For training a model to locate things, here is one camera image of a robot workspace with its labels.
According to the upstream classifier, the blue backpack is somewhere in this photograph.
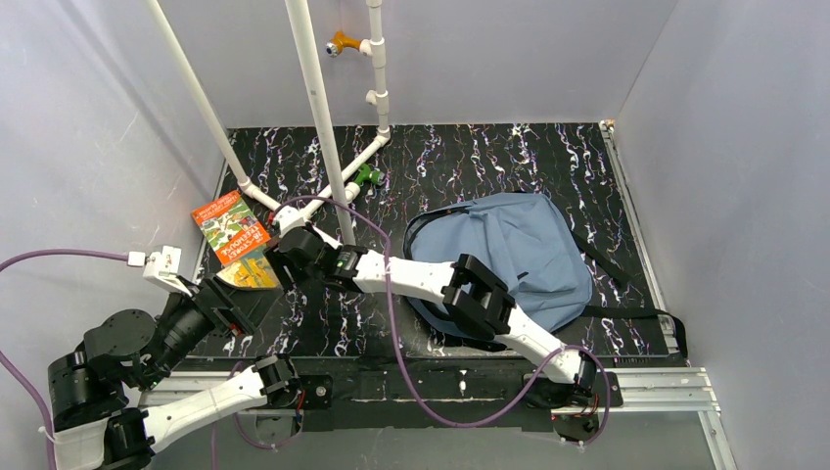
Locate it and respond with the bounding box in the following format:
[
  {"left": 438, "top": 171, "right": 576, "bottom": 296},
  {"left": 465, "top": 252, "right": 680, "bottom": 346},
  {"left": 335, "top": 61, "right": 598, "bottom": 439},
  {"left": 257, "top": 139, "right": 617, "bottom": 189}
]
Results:
[{"left": 402, "top": 192, "right": 688, "bottom": 362}]

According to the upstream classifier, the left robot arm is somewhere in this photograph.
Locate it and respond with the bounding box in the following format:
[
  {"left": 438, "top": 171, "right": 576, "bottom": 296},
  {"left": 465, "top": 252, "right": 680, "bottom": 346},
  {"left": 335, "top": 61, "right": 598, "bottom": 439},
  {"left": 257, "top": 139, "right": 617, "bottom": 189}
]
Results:
[{"left": 48, "top": 275, "right": 300, "bottom": 469}]

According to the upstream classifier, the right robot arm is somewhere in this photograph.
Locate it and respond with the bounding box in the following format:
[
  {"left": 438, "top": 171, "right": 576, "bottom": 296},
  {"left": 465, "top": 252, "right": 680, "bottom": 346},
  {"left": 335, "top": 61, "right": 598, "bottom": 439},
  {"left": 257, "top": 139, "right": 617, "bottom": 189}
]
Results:
[{"left": 265, "top": 226, "right": 598, "bottom": 395}]

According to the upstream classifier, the yellow illustrated cover book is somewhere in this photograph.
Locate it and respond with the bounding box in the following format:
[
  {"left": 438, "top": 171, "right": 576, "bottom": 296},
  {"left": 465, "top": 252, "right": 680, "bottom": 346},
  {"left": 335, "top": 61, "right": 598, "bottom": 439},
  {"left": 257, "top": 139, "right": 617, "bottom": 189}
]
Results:
[{"left": 217, "top": 249, "right": 280, "bottom": 289}]

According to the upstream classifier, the orange green treehouse book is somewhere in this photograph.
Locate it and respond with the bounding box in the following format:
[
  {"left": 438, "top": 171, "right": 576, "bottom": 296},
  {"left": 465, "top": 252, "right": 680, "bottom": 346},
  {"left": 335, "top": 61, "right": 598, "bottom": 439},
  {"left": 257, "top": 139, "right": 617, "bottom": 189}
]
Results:
[{"left": 191, "top": 190, "right": 270, "bottom": 265}]

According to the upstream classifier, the green white pipe fitting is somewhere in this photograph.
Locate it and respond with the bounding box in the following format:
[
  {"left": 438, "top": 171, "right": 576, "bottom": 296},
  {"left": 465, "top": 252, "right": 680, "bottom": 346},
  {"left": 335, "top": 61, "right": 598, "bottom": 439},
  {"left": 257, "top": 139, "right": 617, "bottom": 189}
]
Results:
[{"left": 345, "top": 164, "right": 386, "bottom": 203}]

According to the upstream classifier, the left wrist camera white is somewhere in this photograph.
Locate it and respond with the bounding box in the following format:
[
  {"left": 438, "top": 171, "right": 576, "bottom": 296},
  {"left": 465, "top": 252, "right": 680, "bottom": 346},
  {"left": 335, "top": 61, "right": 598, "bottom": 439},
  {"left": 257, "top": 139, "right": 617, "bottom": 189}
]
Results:
[{"left": 126, "top": 245, "right": 192, "bottom": 298}]

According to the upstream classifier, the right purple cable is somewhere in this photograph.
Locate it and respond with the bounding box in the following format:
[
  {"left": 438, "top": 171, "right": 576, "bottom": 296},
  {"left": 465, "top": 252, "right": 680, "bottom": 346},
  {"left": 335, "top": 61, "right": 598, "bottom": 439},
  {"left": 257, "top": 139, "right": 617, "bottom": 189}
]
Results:
[{"left": 266, "top": 196, "right": 612, "bottom": 448}]

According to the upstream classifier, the purple cable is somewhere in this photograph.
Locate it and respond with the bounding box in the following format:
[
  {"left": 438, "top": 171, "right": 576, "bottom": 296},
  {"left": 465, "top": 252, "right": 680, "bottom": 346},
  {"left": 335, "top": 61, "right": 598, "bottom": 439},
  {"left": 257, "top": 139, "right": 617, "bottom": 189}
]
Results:
[
  {"left": 0, "top": 249, "right": 306, "bottom": 470},
  {"left": 266, "top": 196, "right": 612, "bottom": 448}
]

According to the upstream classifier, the white PVC pipe frame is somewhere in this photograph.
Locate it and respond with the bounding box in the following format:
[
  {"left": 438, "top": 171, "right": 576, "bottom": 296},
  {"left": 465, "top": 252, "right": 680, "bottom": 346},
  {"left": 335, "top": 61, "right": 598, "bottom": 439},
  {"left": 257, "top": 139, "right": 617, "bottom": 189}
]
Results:
[{"left": 143, "top": 0, "right": 392, "bottom": 247}]

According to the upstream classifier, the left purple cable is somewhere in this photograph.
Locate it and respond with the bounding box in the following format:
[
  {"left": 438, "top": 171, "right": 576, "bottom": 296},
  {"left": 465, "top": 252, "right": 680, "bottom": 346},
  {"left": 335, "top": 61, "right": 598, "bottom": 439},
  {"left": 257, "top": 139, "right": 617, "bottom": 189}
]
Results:
[{"left": 0, "top": 249, "right": 306, "bottom": 470}]

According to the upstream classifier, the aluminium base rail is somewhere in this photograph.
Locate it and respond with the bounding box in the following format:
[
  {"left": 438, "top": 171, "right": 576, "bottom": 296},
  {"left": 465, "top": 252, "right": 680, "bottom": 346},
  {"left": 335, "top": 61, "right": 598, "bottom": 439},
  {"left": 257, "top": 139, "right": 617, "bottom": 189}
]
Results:
[{"left": 152, "top": 357, "right": 736, "bottom": 469}]

